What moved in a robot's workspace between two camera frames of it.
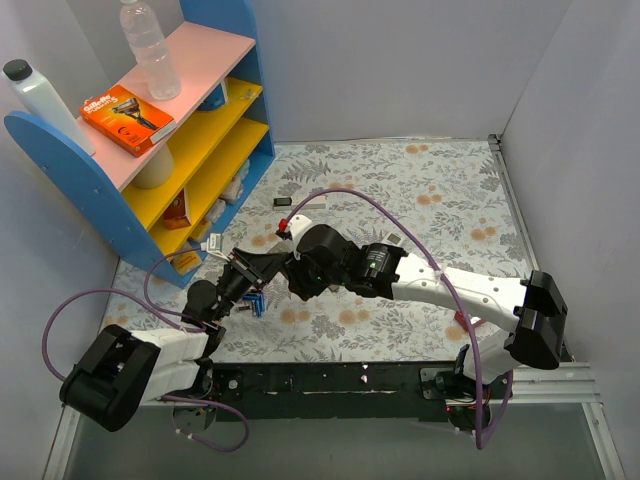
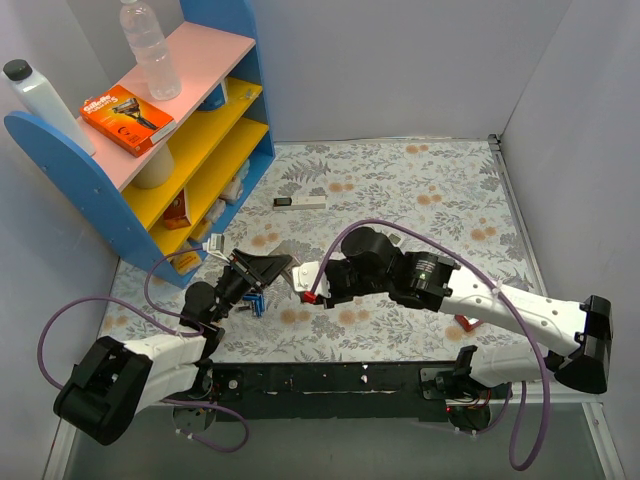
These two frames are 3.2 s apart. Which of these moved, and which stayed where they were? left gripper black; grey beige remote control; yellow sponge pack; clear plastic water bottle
Moved: grey beige remote control
Stayed: left gripper black; clear plastic water bottle; yellow sponge pack
